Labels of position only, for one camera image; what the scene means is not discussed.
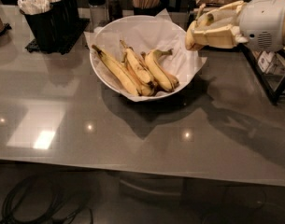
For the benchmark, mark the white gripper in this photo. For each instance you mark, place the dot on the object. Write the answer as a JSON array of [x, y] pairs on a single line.
[[263, 21]]

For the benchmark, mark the yellow banana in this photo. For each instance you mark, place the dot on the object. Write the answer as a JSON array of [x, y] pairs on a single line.
[[189, 39], [165, 80], [118, 70], [138, 70]]

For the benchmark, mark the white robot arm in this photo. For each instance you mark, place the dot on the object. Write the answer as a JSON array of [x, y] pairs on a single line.
[[258, 24]]

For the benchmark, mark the white bowl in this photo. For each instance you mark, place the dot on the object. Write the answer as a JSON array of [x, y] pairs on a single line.
[[101, 76]]

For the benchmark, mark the white condiment packets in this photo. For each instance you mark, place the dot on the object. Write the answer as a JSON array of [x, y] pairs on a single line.
[[271, 63]]

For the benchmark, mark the white paper liner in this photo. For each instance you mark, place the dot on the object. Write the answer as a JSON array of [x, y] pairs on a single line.
[[142, 31]]

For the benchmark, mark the black capped shaker right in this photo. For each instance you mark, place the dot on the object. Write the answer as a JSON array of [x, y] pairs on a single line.
[[114, 9]]

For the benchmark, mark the black capped shaker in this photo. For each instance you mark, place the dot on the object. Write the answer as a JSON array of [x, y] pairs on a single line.
[[98, 12], [114, 9]]

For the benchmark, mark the black capped shaker left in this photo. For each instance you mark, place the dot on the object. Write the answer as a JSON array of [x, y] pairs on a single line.
[[98, 12]]

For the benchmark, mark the black rubber mat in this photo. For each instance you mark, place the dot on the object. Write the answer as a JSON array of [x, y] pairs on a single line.
[[69, 38]]

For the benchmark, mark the black cutlery holder rear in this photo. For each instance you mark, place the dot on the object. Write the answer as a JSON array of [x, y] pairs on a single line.
[[72, 11]]

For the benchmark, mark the black cutlery holder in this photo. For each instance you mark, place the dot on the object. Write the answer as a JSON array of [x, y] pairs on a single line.
[[72, 11], [46, 28]]

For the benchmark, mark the black cutlery holder front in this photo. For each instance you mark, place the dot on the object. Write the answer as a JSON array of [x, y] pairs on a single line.
[[46, 28]]

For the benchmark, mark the white plastic cutlery bundle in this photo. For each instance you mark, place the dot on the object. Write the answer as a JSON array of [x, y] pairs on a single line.
[[34, 7]]

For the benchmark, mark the black wire condiment rack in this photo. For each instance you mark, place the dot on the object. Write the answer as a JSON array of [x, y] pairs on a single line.
[[273, 85]]

